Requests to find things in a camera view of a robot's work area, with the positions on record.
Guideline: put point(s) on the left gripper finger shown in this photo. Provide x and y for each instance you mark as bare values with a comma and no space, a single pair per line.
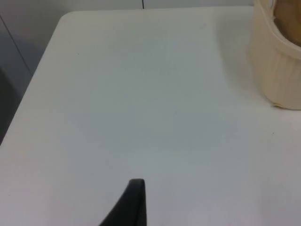
132,207

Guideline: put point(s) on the cream box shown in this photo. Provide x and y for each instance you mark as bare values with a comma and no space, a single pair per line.
275,77

